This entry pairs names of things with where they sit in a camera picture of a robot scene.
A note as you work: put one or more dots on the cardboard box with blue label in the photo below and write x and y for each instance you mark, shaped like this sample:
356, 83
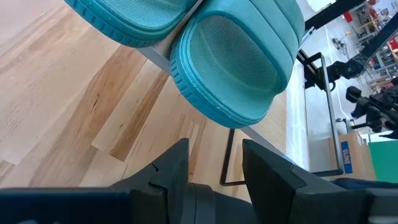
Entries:
357, 155

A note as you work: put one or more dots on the teal rubber slide sandal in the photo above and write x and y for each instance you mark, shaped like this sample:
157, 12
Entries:
236, 62
140, 18

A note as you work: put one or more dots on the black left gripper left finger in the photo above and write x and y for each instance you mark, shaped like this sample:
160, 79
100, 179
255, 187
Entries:
168, 186

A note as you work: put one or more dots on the shelving with red bins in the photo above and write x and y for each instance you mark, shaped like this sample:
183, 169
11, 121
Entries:
348, 17

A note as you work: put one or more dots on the wooden shelf with black frame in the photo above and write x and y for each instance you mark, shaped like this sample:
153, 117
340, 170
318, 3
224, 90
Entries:
154, 55

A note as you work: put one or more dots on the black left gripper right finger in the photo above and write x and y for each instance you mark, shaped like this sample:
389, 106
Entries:
280, 196

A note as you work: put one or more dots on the green board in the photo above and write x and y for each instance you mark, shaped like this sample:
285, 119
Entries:
384, 161

